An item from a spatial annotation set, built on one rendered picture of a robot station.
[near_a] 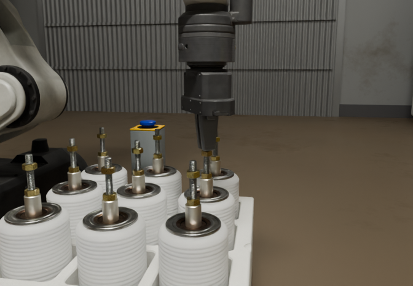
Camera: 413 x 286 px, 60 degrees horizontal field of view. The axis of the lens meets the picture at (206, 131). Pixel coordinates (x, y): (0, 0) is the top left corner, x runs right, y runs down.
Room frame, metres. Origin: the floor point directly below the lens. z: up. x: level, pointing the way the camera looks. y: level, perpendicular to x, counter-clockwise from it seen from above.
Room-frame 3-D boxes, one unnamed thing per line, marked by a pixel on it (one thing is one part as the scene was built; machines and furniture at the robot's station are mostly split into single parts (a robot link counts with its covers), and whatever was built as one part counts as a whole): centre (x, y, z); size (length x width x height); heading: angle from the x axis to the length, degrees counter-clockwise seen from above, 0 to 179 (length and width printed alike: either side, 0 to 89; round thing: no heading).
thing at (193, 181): (0.45, 0.02, 0.30); 0.01 x 0.01 x 0.08
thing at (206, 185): (0.57, 0.00, 0.26); 0.02 x 0.02 x 0.03
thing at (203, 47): (0.57, 0.00, 0.45); 0.13 x 0.10 x 0.12; 24
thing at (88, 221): (0.47, 0.13, 0.25); 0.08 x 0.08 x 0.01
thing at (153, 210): (0.59, 0.12, 0.16); 0.10 x 0.10 x 0.18
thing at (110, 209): (0.47, 0.13, 0.26); 0.02 x 0.02 x 0.03
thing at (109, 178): (0.47, 0.13, 0.30); 0.01 x 0.01 x 0.08
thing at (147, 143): (0.89, 0.15, 0.16); 0.07 x 0.07 x 0.31; 81
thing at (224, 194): (0.57, 0.00, 0.25); 0.08 x 0.08 x 0.01
